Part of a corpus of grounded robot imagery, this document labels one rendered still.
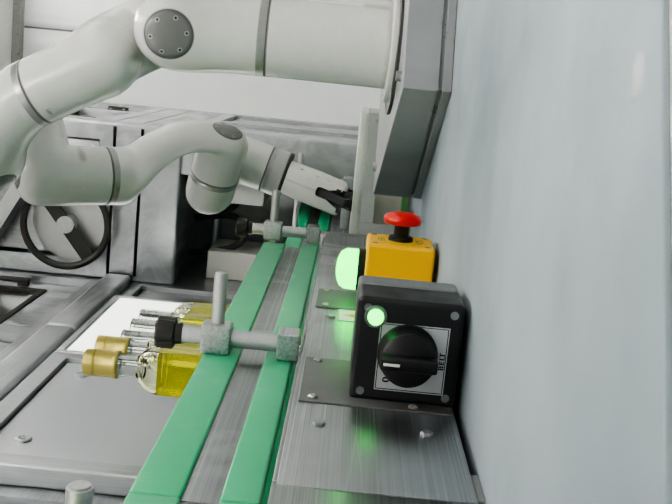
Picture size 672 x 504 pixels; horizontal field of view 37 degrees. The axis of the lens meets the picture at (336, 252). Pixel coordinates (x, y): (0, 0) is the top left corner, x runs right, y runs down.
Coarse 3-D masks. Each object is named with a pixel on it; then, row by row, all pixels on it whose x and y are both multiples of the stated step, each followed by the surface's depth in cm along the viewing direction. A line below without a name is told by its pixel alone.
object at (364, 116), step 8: (360, 112) 164; (360, 120) 150; (368, 120) 150; (360, 128) 149; (368, 128) 150; (360, 136) 149; (360, 144) 149; (360, 152) 150; (360, 160) 150; (360, 168) 150; (360, 176) 150; (360, 184) 151; (360, 192) 152; (352, 200) 151; (360, 200) 152; (352, 208) 151; (360, 208) 152; (352, 216) 151; (352, 224) 152; (352, 232) 152
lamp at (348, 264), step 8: (352, 248) 106; (360, 248) 106; (344, 256) 105; (352, 256) 104; (360, 256) 104; (336, 264) 106; (344, 264) 104; (352, 264) 104; (360, 264) 104; (336, 272) 105; (344, 272) 104; (352, 272) 104; (360, 272) 104; (344, 280) 104; (352, 280) 104; (352, 288) 105
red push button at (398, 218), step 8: (384, 216) 105; (392, 216) 104; (400, 216) 103; (408, 216) 104; (416, 216) 104; (392, 224) 104; (400, 224) 103; (408, 224) 103; (416, 224) 104; (400, 232) 104; (408, 232) 105
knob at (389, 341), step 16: (384, 336) 74; (400, 336) 72; (416, 336) 72; (384, 352) 72; (400, 352) 72; (416, 352) 72; (432, 352) 72; (384, 368) 71; (400, 368) 71; (416, 368) 71; (432, 368) 71; (400, 384) 73; (416, 384) 73
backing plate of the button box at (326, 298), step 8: (320, 288) 111; (328, 288) 110; (320, 296) 107; (328, 296) 107; (336, 296) 108; (344, 296) 108; (352, 296) 108; (320, 304) 103; (328, 304) 103; (336, 304) 104; (344, 304) 104; (352, 304) 105
